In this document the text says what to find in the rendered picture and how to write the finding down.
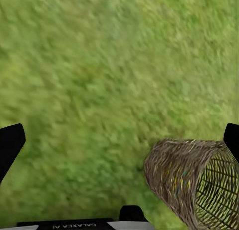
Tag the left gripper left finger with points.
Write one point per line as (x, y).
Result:
(12, 139)

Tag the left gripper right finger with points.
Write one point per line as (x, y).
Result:
(231, 139)

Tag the wicker basket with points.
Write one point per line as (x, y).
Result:
(175, 170)

